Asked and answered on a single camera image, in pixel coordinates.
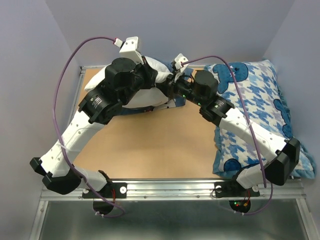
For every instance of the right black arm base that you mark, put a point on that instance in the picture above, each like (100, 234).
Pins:
(239, 197)

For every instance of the white pillow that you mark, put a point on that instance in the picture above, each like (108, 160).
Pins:
(96, 83)

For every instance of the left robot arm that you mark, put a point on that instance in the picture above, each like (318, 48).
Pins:
(57, 168)

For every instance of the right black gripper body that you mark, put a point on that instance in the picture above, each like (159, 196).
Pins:
(185, 88)

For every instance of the dark blue lettered pillowcase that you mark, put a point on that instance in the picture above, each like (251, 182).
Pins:
(172, 100)

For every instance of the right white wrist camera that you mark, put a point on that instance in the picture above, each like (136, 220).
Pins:
(178, 66)

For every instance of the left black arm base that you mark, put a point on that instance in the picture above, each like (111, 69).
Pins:
(111, 191)

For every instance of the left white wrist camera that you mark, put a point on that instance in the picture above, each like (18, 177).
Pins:
(130, 48)

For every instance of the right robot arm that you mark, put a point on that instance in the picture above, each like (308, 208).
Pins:
(281, 155)

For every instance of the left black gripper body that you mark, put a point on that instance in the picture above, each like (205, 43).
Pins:
(138, 84)

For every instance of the blue houndstooth bear pillow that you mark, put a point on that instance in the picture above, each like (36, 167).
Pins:
(253, 84)

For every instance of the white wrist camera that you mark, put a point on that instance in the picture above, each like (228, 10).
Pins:
(178, 66)
(130, 48)

